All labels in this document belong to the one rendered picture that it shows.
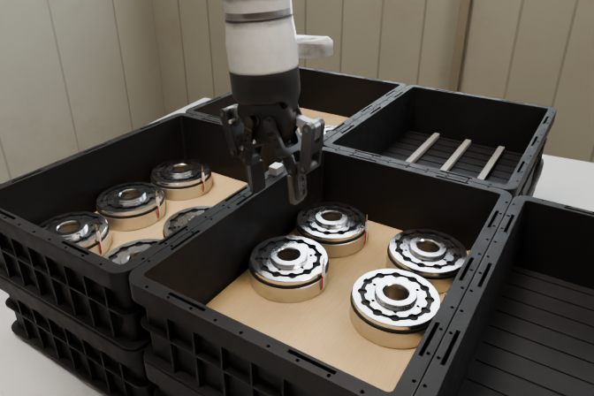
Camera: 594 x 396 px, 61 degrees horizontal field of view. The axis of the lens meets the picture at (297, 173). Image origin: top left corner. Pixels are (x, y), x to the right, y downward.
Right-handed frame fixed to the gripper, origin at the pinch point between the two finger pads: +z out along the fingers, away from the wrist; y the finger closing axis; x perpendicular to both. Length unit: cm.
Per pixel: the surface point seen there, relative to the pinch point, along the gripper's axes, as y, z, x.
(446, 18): -55, 9, 185
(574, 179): 19, 30, 84
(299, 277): 3.5, 11.1, -1.4
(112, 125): -218, 59, 108
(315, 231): -1.3, 11.2, 8.5
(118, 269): -6.2, 3.1, -18.5
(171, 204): -27.5, 11.8, 4.1
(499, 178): 12, 16, 47
